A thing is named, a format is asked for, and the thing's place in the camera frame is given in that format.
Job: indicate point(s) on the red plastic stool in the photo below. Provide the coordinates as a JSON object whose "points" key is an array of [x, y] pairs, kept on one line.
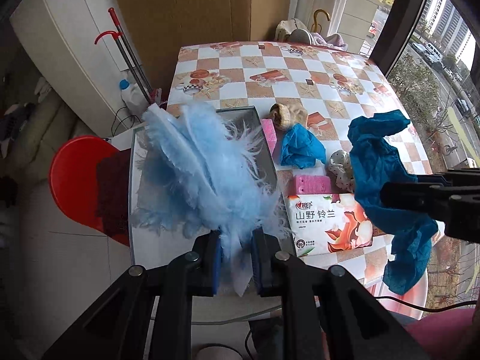
{"points": [[89, 181]]}

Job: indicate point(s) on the white cabinet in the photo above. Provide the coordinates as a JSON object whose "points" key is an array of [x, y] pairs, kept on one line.
{"points": [[60, 37]]}

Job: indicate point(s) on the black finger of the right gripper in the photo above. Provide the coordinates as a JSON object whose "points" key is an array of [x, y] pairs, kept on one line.
{"points": [[416, 196]]}

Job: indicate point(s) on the clothes pile behind table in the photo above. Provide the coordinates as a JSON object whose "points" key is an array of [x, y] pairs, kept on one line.
{"points": [[295, 31]]}

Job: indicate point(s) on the brown cardboard panel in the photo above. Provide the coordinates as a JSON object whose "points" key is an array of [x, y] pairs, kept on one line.
{"points": [[159, 28]]}

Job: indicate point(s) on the pink sponge flat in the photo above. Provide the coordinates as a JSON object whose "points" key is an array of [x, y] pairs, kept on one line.
{"points": [[312, 184]]}

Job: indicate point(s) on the white storage box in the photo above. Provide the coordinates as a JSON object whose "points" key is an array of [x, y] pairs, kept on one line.
{"points": [[152, 248]]}

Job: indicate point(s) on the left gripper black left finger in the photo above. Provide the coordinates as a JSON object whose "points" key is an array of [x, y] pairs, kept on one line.
{"points": [[206, 276]]}

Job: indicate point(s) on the white detergent bottle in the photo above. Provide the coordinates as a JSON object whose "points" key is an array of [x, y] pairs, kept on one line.
{"points": [[133, 98]]}

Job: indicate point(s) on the dark blue cloth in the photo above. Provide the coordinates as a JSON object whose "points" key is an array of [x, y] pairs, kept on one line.
{"points": [[374, 163]]}

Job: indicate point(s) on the light blue feather duster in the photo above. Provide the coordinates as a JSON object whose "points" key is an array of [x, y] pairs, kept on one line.
{"points": [[200, 171]]}

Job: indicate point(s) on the beige knitted sock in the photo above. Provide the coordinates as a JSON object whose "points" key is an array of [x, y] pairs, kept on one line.
{"points": [[286, 116]]}

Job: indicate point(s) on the floral tissue pack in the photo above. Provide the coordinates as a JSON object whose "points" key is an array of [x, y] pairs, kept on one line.
{"points": [[327, 223]]}

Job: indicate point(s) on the pink sponge upright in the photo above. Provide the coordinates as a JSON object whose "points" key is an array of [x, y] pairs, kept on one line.
{"points": [[269, 133]]}

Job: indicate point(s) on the white polka dot scrunchie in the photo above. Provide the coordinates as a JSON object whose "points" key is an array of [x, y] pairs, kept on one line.
{"points": [[339, 165]]}

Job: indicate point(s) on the checkered patterned tablecloth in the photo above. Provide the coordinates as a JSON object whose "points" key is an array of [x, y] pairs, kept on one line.
{"points": [[334, 88]]}

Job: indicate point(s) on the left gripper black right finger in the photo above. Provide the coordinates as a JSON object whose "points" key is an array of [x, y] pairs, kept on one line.
{"points": [[262, 251]]}

